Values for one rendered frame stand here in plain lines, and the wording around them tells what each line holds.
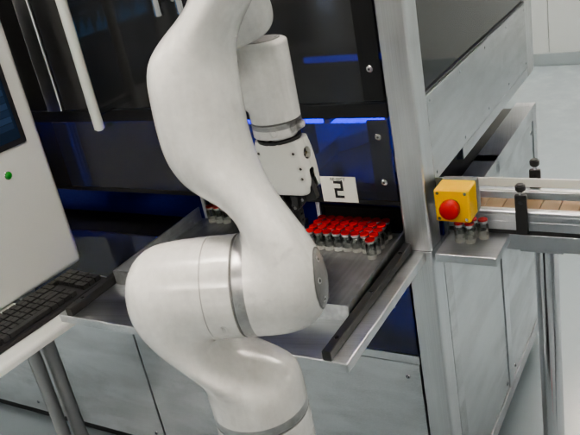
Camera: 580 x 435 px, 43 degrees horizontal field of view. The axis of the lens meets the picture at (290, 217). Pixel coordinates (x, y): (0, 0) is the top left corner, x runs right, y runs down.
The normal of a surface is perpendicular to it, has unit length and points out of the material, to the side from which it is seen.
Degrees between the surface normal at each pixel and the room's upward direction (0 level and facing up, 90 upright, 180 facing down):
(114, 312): 0
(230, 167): 72
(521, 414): 0
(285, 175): 92
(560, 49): 90
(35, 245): 90
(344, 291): 0
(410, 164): 90
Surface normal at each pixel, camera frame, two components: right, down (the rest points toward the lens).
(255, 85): -0.30, 0.41
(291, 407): 0.68, 0.16
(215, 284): -0.21, -0.13
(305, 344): -0.18, -0.90
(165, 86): -0.46, 0.27
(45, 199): 0.82, 0.10
